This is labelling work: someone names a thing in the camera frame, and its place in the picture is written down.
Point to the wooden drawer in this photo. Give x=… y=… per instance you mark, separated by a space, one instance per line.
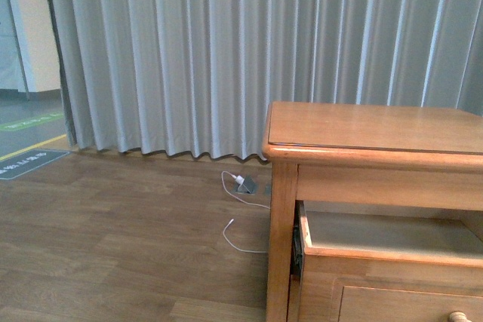
x=356 y=262

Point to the wooden drawer knob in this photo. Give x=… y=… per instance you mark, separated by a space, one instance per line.
x=458 y=316

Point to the white plug adapter on floor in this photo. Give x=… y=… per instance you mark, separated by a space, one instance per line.
x=239 y=179

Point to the open metal floor socket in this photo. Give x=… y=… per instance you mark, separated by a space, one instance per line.
x=249 y=187

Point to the grey pleated curtain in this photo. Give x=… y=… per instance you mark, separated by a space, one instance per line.
x=198 y=75

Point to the wooden nightstand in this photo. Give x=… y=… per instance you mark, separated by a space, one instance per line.
x=375 y=155

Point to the grey floor sign sticker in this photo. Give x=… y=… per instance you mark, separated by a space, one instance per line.
x=28 y=161

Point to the green floor sign sticker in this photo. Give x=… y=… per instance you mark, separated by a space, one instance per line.
x=31 y=122

